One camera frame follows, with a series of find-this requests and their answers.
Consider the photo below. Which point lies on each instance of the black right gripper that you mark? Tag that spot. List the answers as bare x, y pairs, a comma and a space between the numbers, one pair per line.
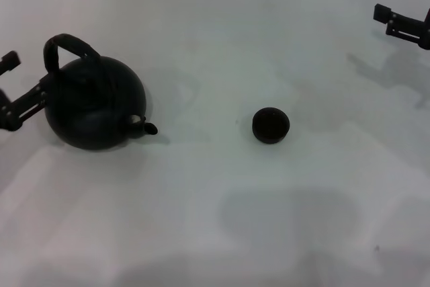
427, 31

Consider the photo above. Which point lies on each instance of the small dark teacup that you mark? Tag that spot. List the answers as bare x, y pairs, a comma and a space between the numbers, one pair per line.
270, 125

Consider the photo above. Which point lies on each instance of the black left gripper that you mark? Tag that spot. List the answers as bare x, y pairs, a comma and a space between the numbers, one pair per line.
2, 112

